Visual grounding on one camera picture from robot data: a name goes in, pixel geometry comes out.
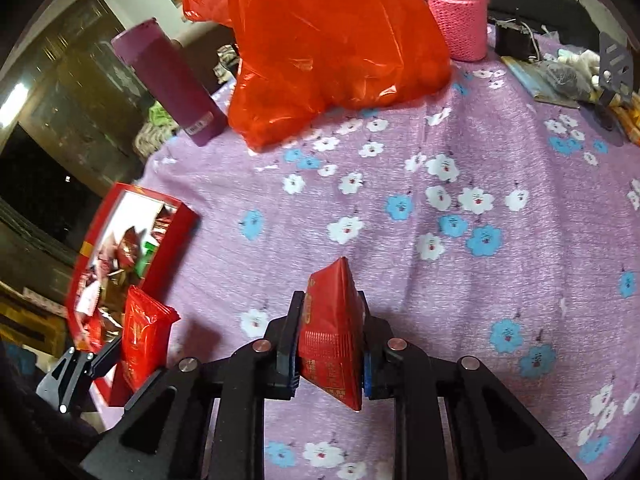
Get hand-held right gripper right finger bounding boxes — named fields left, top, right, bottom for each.
left=357, top=300, right=588, bottom=480

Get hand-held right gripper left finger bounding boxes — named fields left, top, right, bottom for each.
left=80, top=290, right=307, bottom=480

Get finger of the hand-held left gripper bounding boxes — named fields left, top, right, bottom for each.
left=35, top=334, right=125, bottom=416

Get red zigzag-edge snack packet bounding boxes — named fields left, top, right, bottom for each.
left=121, top=286, right=181, bottom=393

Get large red snack packet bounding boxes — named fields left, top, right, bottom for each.
left=297, top=256, right=368, bottom=413

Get pink bear snack packet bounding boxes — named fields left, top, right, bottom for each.
left=94, top=247, right=119, bottom=282

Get red white patterned snack packet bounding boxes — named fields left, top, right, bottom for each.
left=117, top=227, right=146, bottom=271

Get red gift box white inside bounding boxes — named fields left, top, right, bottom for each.
left=64, top=182, right=201, bottom=408

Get green white cloth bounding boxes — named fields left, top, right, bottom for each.
left=132, top=102, right=179, bottom=162

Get purple floral tablecloth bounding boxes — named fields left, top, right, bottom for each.
left=95, top=35, right=640, bottom=480

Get brown wooden door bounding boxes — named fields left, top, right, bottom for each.
left=0, top=0, right=147, bottom=186

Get purple bottle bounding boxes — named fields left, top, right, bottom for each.
left=111, top=17, right=228, bottom=148

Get red plastic bag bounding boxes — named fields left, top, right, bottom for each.
left=181, top=0, right=453, bottom=152

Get pale blue flat packet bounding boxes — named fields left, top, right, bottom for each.
left=501, top=55, right=581, bottom=109

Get grey mesh pouch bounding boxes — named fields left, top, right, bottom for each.
left=545, top=62, right=594, bottom=99

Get pink knitted cup sleeve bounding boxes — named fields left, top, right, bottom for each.
left=419, top=0, right=490, bottom=62

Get orange packets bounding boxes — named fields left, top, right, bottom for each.
left=614, top=104, right=640, bottom=147

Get black power adapter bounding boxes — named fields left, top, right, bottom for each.
left=492, top=17, right=537, bottom=59

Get white plush toy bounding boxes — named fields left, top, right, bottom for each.
left=557, top=49, right=602, bottom=82

